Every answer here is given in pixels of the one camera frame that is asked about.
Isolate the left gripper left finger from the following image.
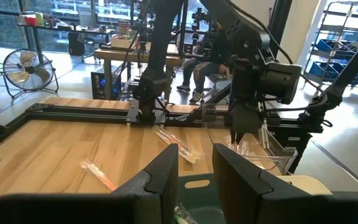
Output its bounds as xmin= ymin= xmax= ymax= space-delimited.
xmin=0 ymin=143 xmax=180 ymax=224

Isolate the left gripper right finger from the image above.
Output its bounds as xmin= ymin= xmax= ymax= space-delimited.
xmin=212 ymin=142 xmax=358 ymax=224

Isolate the green toothbrush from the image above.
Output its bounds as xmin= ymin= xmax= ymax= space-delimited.
xmin=173 ymin=203 xmax=198 ymax=224

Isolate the clear plastic tray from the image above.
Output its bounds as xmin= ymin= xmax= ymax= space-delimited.
xmin=203 ymin=119 xmax=300 ymax=175

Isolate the white plastic tray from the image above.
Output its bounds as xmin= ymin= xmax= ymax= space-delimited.
xmin=277 ymin=175 xmax=334 ymax=196

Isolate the office chair with white armrest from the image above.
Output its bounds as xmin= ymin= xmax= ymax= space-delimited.
xmin=208 ymin=73 xmax=230 ymax=94

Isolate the teal plastic bin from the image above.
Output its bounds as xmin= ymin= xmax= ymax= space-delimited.
xmin=174 ymin=172 xmax=229 ymax=224

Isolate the person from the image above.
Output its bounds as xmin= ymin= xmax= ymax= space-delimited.
xmin=175 ymin=18 xmax=232 ymax=104

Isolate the cart with blue bins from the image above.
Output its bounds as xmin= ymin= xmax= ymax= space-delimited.
xmin=303 ymin=0 xmax=358 ymax=96

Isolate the black structural column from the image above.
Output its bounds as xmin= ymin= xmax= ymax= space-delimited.
xmin=267 ymin=0 xmax=293 ymax=65

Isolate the black computer tower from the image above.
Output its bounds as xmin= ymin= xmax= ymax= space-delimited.
xmin=91 ymin=67 xmax=122 ymax=101

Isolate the white box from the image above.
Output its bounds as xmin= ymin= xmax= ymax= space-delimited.
xmin=110 ymin=36 xmax=134 ymax=50

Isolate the black office chair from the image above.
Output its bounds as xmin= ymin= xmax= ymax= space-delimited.
xmin=80 ymin=36 xmax=103 ymax=65

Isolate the black desk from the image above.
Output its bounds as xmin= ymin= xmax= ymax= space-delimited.
xmin=16 ymin=23 xmax=116 ymax=65

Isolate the grey desk monitor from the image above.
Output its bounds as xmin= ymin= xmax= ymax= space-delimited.
xmin=77 ymin=6 xmax=96 ymax=28

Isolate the red container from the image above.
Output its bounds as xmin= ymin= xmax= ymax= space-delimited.
xmin=25 ymin=14 xmax=39 ymax=26

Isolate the black wire floor fan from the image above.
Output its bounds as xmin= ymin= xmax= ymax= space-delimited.
xmin=2 ymin=48 xmax=59 ymax=100

